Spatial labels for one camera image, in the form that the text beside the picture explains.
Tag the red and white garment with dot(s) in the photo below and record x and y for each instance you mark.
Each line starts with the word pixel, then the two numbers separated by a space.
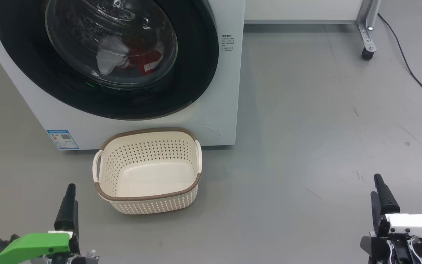
pixel 148 60

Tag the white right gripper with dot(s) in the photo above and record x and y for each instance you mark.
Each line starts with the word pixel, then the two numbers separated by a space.
pixel 416 223

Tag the white front-load washing machine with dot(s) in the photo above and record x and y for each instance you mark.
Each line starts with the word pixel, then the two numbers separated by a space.
pixel 218 110

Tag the cream perforated laundry basket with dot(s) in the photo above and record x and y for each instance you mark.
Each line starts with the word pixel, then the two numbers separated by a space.
pixel 152 201

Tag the blue energy label sticker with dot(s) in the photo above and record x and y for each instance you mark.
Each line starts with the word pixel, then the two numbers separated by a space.
pixel 63 139

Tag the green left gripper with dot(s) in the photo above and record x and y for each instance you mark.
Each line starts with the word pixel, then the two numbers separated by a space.
pixel 35 244

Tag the white partition panel on castors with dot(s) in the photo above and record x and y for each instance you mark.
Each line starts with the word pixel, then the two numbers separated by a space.
pixel 299 9

